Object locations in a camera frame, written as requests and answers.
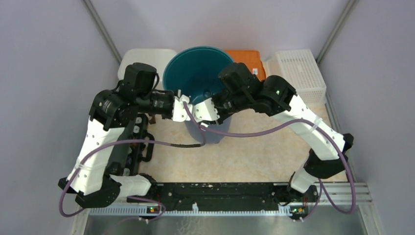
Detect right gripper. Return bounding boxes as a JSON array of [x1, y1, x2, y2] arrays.
[[208, 89, 251, 126]]

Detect orange plastic tub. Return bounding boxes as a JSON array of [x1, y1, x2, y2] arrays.
[[225, 50, 266, 81]]

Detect translucent white plastic tub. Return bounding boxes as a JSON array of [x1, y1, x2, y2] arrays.
[[117, 48, 177, 90]]

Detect teal bucket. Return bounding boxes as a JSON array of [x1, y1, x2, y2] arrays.
[[162, 46, 234, 104]]

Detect blue bucket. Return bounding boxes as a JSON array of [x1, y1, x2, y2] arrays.
[[184, 115, 232, 144]]

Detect white perforated basket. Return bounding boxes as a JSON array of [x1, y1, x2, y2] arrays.
[[264, 49, 326, 105]]

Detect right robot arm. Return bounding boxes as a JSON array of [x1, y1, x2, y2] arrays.
[[212, 63, 354, 202]]

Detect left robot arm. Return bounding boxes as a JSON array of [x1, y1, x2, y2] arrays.
[[58, 63, 174, 209]]

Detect black case on left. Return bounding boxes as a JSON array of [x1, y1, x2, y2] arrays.
[[104, 114, 154, 176]]

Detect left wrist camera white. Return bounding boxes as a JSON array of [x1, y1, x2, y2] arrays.
[[172, 95, 193, 122]]

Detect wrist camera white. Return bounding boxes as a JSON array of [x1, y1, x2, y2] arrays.
[[172, 95, 193, 122], [192, 98, 220, 125]]

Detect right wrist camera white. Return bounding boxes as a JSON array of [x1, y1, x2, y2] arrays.
[[192, 98, 220, 125]]

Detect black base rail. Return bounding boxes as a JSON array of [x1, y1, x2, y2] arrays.
[[144, 182, 318, 212]]

